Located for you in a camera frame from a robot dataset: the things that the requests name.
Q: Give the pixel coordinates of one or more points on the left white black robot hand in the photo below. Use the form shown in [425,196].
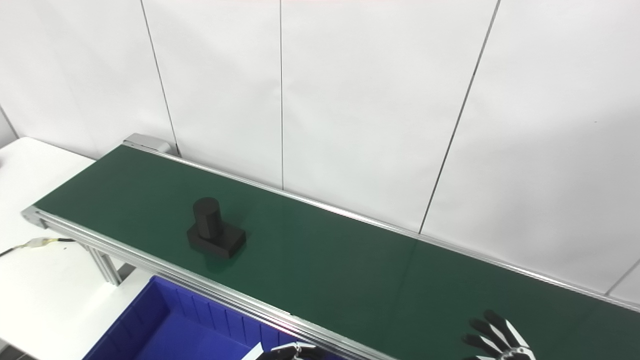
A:
[295,354]

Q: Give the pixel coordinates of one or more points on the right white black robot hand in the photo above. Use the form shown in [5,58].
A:
[500,340]

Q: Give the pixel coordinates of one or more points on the black cylinder-on-block part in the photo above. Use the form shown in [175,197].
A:
[215,235]

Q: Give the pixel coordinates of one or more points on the green conveyor belt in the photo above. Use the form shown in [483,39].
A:
[350,275]
[150,264]

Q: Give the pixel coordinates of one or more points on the blue plastic bin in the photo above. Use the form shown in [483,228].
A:
[165,325]

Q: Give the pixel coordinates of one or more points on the aluminium conveyor support leg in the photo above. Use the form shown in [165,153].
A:
[105,267]

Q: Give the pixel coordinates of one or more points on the grey conveyor end housing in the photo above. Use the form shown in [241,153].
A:
[147,142]

